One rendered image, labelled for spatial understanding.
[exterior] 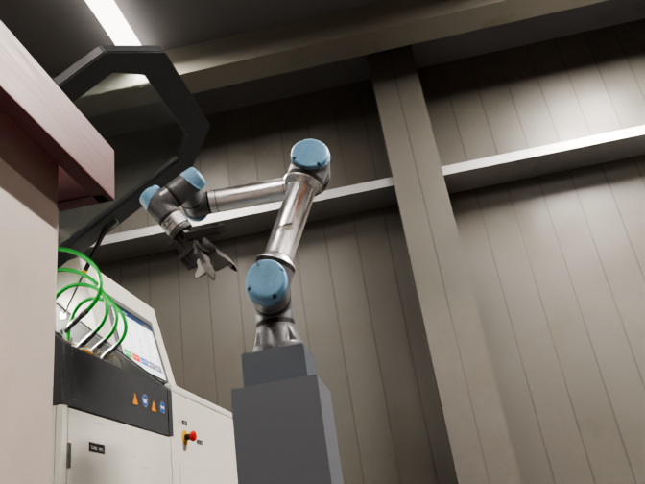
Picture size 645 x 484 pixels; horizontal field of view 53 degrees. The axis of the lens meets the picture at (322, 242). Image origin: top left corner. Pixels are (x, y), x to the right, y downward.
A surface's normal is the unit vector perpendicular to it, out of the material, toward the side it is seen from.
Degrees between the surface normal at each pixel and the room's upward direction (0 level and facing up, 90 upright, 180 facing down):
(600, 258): 90
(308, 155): 83
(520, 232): 90
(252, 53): 90
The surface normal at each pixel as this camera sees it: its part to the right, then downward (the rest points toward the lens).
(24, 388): 0.98, -0.19
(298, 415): -0.16, -0.40
